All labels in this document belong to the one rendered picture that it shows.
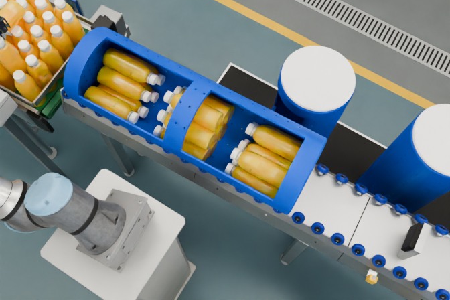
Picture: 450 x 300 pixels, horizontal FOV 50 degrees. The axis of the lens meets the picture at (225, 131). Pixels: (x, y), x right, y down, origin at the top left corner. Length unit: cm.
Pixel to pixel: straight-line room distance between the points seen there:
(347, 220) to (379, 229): 11
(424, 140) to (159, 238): 98
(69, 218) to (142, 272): 31
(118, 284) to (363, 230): 85
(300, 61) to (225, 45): 129
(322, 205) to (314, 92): 41
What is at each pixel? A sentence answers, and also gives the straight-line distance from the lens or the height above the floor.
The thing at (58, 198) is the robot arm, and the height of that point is 143.
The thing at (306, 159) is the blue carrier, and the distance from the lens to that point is 150.
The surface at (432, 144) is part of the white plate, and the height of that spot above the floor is 104.
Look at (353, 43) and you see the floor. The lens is 324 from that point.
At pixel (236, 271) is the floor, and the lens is 264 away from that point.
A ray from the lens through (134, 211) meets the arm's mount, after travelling 137.
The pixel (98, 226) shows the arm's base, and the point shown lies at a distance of 135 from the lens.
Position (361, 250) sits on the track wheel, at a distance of 174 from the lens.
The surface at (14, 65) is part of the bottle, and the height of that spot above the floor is 111.
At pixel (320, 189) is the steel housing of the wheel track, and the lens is 180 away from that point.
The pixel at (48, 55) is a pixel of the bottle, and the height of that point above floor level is 106.
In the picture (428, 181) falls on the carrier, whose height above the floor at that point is 93.
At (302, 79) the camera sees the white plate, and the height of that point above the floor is 104.
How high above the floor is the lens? 262
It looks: 68 degrees down
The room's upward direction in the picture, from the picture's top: 2 degrees clockwise
